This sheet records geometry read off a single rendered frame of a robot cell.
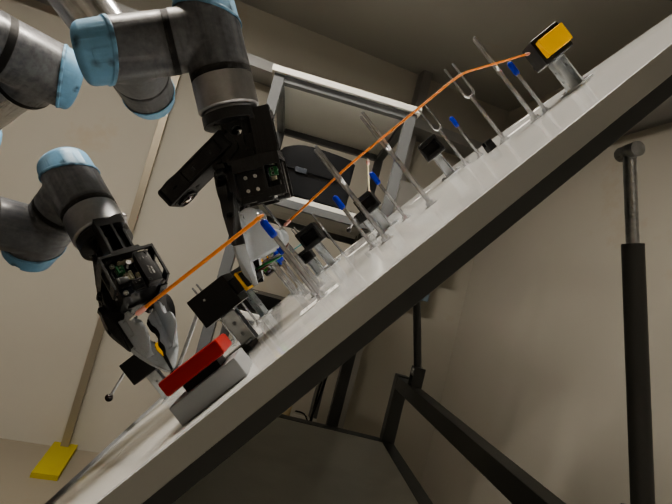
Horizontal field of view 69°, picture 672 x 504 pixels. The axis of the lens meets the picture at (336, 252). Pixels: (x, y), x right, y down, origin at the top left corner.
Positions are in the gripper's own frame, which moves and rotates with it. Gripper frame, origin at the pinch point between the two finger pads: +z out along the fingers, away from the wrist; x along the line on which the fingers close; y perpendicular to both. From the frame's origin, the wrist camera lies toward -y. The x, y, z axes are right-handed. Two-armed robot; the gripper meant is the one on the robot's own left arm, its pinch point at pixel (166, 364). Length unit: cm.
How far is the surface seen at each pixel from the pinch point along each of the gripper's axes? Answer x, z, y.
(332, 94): 93, -70, -21
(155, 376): 5.6, -7.9, -25.7
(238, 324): 7.3, 2.0, 8.3
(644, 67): 22, 13, 53
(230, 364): -5.6, 12.6, 29.7
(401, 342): 199, -15, -186
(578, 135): 17, 14, 48
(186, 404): -8.8, 13.1, 27.3
